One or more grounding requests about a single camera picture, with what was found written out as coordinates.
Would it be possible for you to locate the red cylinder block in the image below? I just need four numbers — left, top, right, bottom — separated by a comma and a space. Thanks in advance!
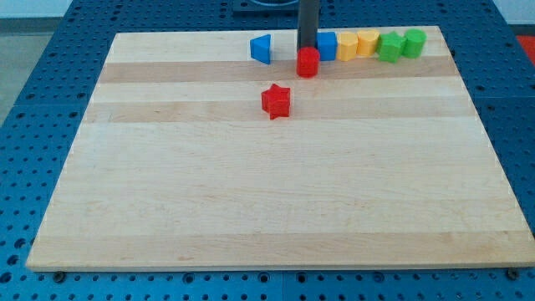
296, 47, 320, 78

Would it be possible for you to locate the wooden board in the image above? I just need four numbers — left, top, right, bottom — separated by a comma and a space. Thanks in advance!
26, 26, 534, 272

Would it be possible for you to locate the red star block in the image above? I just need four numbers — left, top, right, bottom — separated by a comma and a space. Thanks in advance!
261, 84, 291, 120

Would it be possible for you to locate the blue triangle block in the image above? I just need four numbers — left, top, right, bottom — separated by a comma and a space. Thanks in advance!
249, 34, 271, 64

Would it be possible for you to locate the blue cube block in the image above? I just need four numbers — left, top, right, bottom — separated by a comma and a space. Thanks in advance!
317, 32, 338, 61

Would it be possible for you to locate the yellow pentagon block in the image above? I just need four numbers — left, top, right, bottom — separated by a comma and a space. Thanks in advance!
336, 32, 358, 61

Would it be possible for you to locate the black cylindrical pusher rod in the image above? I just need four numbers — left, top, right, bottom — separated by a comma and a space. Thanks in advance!
297, 0, 320, 51

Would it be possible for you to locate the yellow heart block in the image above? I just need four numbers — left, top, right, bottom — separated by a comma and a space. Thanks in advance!
356, 28, 380, 57

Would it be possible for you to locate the green star block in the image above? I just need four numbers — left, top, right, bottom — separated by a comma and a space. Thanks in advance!
376, 31, 406, 63

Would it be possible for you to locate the green cylinder block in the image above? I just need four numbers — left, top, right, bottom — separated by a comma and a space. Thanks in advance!
402, 28, 427, 59

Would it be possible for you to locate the red object at right edge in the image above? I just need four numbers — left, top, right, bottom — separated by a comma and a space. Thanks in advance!
516, 35, 535, 64

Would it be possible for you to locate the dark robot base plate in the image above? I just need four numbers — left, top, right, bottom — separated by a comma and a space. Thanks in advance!
232, 0, 299, 16

